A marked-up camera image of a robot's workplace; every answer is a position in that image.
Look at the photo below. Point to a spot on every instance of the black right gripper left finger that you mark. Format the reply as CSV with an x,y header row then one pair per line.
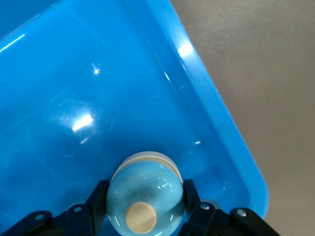
x,y
73,221

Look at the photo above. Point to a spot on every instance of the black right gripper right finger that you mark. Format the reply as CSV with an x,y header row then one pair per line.
x,y
216,221

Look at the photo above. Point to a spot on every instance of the light blue call bell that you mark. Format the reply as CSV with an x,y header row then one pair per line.
x,y
147,186

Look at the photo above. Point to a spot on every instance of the blue plastic tray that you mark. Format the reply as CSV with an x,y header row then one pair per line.
x,y
98,73

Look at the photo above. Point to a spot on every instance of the brown table cover mat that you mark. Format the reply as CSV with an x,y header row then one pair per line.
x,y
270,73

